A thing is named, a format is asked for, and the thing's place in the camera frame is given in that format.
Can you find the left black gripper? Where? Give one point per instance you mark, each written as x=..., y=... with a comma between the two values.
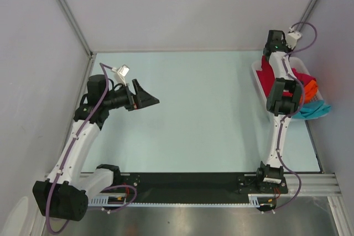
x=142, y=99

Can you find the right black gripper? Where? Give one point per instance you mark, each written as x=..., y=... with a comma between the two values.
x=284, y=44

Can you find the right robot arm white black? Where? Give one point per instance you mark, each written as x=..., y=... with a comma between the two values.
x=284, y=100

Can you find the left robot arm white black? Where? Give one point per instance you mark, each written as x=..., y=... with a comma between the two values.
x=63, y=195

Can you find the magenta red t shirt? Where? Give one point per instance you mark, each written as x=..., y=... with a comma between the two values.
x=266, y=76

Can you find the orange t shirt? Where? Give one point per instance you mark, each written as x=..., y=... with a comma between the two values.
x=311, y=89

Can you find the teal t shirt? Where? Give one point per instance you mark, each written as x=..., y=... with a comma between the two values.
x=313, y=110

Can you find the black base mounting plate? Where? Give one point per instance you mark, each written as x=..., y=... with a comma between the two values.
x=200, y=187

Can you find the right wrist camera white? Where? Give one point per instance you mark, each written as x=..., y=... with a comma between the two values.
x=292, y=37

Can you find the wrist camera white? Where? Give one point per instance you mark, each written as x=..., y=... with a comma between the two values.
x=292, y=37
x=120, y=74

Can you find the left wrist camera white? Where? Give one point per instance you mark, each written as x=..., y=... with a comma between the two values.
x=120, y=74

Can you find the white slotted cable duct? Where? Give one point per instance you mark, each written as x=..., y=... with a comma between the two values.
x=109, y=203

